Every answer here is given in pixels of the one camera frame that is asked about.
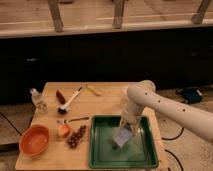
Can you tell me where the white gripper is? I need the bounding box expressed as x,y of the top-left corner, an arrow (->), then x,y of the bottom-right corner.
119,114 -> 141,134

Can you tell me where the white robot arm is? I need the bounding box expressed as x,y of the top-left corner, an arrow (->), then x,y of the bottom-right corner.
120,80 -> 213,144

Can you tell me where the green plastic tray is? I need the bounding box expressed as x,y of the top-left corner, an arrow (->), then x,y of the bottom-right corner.
88,115 -> 159,169

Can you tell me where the yellow banana toy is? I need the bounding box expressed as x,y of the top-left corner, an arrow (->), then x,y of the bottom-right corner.
86,85 -> 101,96

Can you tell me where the brown grape bunch toy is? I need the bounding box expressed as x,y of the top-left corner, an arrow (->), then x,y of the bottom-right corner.
66,125 -> 86,148

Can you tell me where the blue black device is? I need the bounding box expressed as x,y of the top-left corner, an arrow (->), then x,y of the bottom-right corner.
177,87 -> 203,104

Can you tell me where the metal spoon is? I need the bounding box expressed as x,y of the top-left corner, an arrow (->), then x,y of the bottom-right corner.
56,117 -> 89,124

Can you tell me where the dark red sausage toy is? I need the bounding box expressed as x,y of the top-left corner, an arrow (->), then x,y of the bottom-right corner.
56,90 -> 66,104

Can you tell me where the clear plastic bottle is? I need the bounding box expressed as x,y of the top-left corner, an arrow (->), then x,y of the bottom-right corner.
30,88 -> 47,113

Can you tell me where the orange bowl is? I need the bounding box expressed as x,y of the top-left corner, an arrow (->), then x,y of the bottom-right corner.
19,124 -> 50,157

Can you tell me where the black floor cable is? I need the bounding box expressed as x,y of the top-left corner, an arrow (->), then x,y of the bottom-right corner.
161,126 -> 185,141

